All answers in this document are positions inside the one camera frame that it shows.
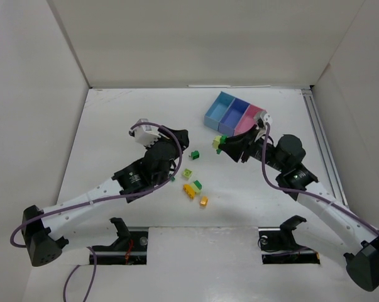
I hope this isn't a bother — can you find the green lego plate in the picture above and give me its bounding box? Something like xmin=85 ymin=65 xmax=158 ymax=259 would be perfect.
xmin=216 ymin=135 xmax=227 ymax=154

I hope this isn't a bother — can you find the pale green lego tile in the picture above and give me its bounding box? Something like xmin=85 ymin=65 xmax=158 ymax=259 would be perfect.
xmin=212 ymin=135 xmax=222 ymax=150

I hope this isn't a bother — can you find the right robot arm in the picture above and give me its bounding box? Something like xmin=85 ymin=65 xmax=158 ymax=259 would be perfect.
xmin=213 ymin=126 xmax=379 ymax=292

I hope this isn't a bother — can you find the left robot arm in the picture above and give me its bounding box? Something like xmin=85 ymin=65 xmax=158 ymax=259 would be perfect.
xmin=21 ymin=121 xmax=189 ymax=267

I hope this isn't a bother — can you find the pink container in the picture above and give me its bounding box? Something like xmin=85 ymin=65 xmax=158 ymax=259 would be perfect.
xmin=234 ymin=104 xmax=263 ymax=135

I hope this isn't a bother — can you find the dark green lego brick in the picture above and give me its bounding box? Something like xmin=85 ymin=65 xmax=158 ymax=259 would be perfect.
xmin=189 ymin=150 xmax=200 ymax=160

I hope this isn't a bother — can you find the purple blue container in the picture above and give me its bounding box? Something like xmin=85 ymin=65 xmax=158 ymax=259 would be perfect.
xmin=218 ymin=98 xmax=250 ymax=137

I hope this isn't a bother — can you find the light green small lego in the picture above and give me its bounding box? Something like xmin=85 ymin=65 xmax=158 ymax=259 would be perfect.
xmin=182 ymin=169 xmax=193 ymax=179

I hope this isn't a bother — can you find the light blue container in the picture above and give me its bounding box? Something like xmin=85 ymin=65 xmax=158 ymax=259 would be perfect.
xmin=204 ymin=91 xmax=234 ymax=131

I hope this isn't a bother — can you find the green and pale lego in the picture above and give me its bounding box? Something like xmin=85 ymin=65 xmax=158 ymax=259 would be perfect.
xmin=190 ymin=180 xmax=202 ymax=194

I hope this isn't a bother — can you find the yellow studded lego brick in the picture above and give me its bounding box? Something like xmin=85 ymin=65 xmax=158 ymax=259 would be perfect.
xmin=183 ymin=184 xmax=196 ymax=199

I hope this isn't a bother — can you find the orange small lego brick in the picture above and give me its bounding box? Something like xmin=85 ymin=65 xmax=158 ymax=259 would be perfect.
xmin=199 ymin=196 xmax=209 ymax=207

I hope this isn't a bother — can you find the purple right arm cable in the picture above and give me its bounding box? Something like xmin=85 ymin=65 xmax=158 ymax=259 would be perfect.
xmin=260 ymin=122 xmax=379 ymax=287

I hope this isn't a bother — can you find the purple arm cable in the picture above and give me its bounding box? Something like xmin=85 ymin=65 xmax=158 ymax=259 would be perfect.
xmin=9 ymin=124 xmax=184 ymax=302
xmin=260 ymin=122 xmax=379 ymax=287

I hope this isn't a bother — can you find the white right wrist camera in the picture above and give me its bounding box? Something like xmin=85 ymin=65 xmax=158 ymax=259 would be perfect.
xmin=253 ymin=110 xmax=273 ymax=128

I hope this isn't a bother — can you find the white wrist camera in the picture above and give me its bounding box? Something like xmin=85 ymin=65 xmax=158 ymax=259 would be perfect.
xmin=129 ymin=125 xmax=160 ymax=147
xmin=253 ymin=110 xmax=273 ymax=128

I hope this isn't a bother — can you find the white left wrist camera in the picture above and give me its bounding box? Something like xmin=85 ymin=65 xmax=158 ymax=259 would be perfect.
xmin=129 ymin=125 xmax=160 ymax=147

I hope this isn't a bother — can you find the aluminium rail right side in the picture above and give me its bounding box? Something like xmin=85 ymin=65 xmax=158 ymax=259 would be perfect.
xmin=301 ymin=89 xmax=348 ymax=207

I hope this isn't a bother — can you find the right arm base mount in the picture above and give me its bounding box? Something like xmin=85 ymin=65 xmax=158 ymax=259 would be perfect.
xmin=258 ymin=215 xmax=321 ymax=265

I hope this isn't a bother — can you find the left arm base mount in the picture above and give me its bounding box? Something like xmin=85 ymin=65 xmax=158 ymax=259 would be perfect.
xmin=92 ymin=218 xmax=149 ymax=266

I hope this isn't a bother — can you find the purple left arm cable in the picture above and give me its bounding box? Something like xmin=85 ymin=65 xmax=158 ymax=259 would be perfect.
xmin=9 ymin=124 xmax=184 ymax=302

